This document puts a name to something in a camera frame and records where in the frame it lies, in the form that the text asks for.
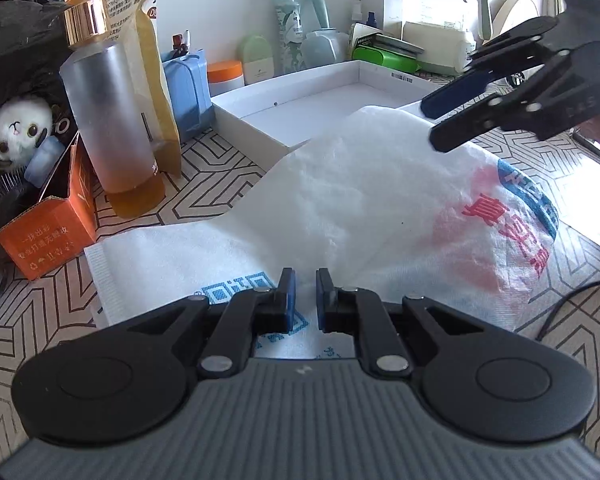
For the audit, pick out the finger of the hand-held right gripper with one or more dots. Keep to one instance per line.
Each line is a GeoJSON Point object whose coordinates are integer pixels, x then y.
{"type": "Point", "coordinates": [480, 122]}
{"type": "Point", "coordinates": [455, 92]}

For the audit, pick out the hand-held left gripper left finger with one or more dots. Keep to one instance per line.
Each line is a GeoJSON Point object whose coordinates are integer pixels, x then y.
{"type": "Point", "coordinates": [287, 300]}

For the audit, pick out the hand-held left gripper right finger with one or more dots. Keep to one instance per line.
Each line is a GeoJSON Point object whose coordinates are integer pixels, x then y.
{"type": "Point", "coordinates": [324, 302]}

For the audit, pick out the white printed shopping bag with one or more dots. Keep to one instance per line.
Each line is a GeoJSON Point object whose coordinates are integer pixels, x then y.
{"type": "Point", "coordinates": [370, 185]}

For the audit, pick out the black garbage bag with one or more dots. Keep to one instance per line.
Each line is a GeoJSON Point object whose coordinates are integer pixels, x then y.
{"type": "Point", "coordinates": [15, 35]}

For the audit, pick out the green flat box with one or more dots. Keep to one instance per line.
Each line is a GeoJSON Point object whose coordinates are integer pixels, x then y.
{"type": "Point", "coordinates": [390, 60]}

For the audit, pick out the dark notebook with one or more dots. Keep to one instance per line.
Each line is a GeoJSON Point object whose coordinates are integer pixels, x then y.
{"type": "Point", "coordinates": [385, 40]}

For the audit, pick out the small blue dropper bottle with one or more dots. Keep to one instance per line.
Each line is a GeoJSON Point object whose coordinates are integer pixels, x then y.
{"type": "Point", "coordinates": [370, 20]}

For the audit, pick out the white carton box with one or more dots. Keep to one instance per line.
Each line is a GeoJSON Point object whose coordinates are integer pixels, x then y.
{"type": "Point", "coordinates": [382, 2]}

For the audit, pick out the translucent plastic container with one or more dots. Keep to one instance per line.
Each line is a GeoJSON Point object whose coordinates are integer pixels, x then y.
{"type": "Point", "coordinates": [325, 49]}

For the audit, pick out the white flat tablet box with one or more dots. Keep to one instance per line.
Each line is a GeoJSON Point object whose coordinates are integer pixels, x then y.
{"type": "Point", "coordinates": [305, 105]}

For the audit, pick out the grey-green handheld device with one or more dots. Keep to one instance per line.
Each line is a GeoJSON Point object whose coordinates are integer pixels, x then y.
{"type": "Point", "coordinates": [317, 5]}

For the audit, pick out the teal trigger spray bottle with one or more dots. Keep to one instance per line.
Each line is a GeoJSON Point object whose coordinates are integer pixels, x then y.
{"type": "Point", "coordinates": [287, 25]}

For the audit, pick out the pale green small container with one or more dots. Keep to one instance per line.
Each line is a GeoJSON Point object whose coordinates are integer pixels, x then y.
{"type": "Point", "coordinates": [256, 60]}

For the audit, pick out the blue storage container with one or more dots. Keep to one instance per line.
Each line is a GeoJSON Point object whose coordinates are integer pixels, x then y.
{"type": "Point", "coordinates": [187, 95]}

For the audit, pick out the jar with orange lid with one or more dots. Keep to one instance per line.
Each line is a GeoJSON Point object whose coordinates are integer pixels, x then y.
{"type": "Point", "coordinates": [226, 77]}

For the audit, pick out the frosted bottle with gold cap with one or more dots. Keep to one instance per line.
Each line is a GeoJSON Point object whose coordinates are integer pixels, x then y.
{"type": "Point", "coordinates": [110, 125]}

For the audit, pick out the orange cardboard box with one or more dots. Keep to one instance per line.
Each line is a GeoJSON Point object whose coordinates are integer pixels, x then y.
{"type": "Point", "coordinates": [45, 240]}

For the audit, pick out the light blue plastic piece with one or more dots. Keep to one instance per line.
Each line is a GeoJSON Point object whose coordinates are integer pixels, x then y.
{"type": "Point", "coordinates": [42, 162]}

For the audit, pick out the black hairbrush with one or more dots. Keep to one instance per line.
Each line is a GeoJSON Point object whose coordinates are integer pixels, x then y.
{"type": "Point", "coordinates": [10, 200]}

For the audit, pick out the panda plush toy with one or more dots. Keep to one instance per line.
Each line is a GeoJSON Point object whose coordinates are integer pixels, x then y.
{"type": "Point", "coordinates": [15, 130]}

